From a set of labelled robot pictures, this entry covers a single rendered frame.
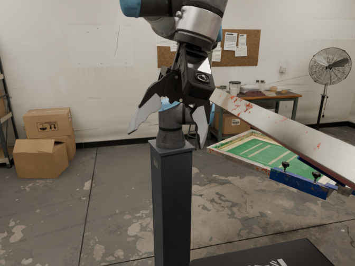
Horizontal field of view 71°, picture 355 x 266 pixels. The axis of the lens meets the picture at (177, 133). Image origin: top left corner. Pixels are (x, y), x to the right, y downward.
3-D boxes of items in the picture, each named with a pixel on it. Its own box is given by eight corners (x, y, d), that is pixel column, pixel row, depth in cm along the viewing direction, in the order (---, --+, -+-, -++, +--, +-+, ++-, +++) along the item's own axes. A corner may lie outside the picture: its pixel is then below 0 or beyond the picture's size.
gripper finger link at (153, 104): (127, 127, 51) (162, 98, 51) (129, 136, 46) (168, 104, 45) (117, 115, 50) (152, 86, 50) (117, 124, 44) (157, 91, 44)
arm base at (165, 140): (151, 140, 131) (151, 122, 127) (178, 136, 136) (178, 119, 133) (161, 151, 118) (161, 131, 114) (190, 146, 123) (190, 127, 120)
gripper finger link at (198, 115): (205, 135, 56) (193, 97, 52) (215, 145, 50) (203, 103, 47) (193, 141, 55) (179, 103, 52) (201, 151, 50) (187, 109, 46)
